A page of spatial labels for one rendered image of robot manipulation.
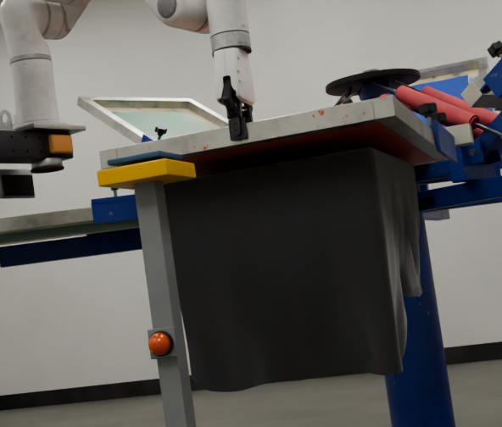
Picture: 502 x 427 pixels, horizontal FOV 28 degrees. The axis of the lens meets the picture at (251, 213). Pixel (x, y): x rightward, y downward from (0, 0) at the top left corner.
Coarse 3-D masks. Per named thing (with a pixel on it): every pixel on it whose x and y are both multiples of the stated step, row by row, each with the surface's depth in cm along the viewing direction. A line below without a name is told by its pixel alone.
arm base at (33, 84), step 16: (16, 64) 223; (32, 64) 222; (48, 64) 225; (16, 80) 223; (32, 80) 222; (48, 80) 224; (16, 96) 223; (32, 96) 222; (48, 96) 223; (16, 112) 224; (32, 112) 221; (48, 112) 223
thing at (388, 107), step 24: (264, 120) 183; (288, 120) 181; (312, 120) 180; (336, 120) 178; (360, 120) 177; (384, 120) 178; (408, 120) 188; (144, 144) 190; (168, 144) 189; (192, 144) 187; (216, 144) 185; (240, 144) 184; (432, 144) 217
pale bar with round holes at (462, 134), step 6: (450, 126) 253; (456, 126) 252; (462, 126) 252; (468, 126) 251; (450, 132) 253; (456, 132) 252; (462, 132) 252; (468, 132) 251; (456, 138) 252; (462, 138) 252; (468, 138) 251; (456, 144) 252; (462, 144) 253; (468, 144) 254
